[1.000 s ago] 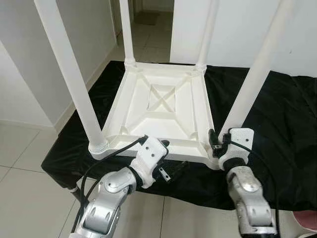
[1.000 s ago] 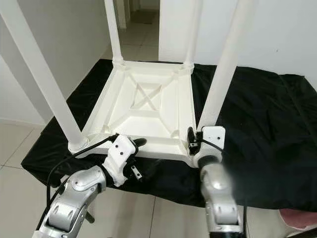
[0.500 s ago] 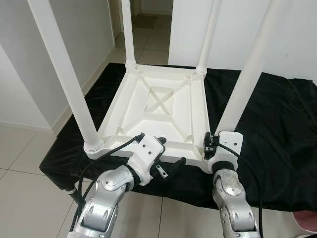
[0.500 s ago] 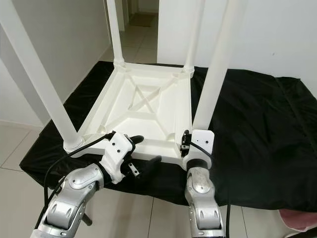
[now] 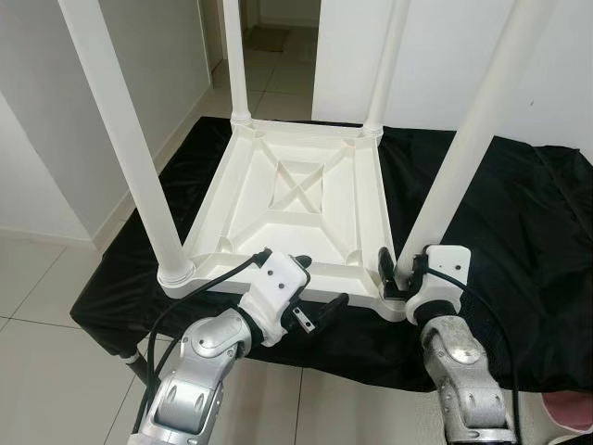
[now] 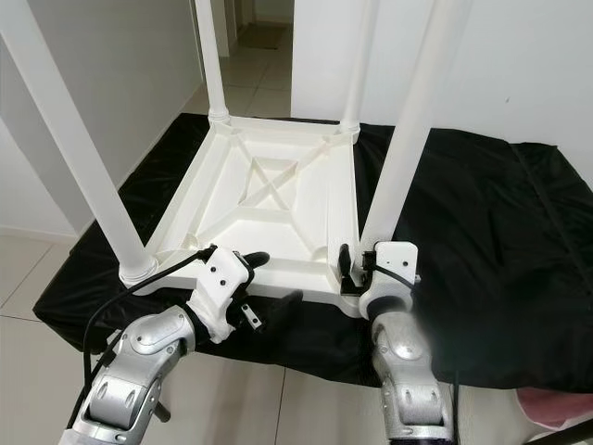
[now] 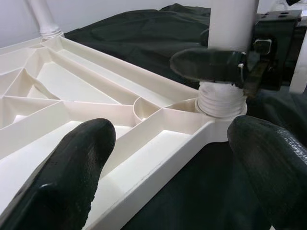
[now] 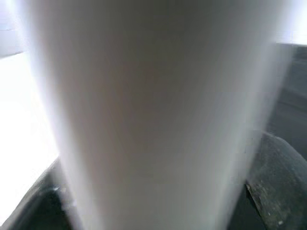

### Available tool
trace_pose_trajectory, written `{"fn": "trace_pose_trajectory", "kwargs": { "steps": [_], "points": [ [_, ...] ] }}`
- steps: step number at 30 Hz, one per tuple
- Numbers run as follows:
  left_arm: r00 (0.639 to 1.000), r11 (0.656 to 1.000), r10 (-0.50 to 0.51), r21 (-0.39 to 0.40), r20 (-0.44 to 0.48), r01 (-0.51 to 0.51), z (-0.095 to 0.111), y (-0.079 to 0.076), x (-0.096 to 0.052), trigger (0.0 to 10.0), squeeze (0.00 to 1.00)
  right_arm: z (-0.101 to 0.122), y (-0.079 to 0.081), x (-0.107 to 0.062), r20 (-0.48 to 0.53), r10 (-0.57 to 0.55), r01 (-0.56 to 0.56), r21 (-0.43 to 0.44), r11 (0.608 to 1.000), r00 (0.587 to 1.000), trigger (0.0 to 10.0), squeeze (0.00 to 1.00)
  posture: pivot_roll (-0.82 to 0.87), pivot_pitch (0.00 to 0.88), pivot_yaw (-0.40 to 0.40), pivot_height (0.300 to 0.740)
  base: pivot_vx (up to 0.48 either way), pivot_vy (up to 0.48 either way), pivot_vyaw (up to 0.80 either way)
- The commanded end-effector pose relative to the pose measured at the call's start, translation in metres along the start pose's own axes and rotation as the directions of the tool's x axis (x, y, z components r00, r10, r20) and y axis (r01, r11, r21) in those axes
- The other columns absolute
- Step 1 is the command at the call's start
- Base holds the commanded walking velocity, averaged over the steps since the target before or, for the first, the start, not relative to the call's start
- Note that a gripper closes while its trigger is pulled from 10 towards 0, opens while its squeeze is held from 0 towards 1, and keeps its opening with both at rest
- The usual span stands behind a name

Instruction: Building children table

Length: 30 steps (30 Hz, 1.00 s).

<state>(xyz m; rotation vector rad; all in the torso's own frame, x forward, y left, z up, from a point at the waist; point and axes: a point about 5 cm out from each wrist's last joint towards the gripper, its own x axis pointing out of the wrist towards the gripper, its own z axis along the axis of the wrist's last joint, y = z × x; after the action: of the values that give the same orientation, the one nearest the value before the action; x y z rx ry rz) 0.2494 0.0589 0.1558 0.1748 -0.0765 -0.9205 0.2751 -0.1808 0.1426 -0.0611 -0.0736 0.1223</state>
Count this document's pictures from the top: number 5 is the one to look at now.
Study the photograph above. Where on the black metal stand leg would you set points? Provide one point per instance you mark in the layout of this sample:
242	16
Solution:
139	363

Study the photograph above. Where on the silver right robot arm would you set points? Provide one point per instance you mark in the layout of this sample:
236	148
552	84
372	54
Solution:
463	371

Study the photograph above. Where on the black table cloth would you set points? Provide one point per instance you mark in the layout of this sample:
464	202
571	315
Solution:
528	278

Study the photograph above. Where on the beige door frame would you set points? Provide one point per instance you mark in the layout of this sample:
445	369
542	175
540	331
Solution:
213	28

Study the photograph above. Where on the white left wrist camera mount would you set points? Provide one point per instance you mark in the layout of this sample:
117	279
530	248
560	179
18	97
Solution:
278	283

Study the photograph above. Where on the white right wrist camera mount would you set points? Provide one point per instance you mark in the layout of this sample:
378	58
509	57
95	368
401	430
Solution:
443	273

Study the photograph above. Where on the pink seat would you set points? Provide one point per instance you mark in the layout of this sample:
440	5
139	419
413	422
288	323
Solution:
570	410

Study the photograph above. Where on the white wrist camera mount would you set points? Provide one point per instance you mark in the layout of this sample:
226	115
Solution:
278	283
443	273

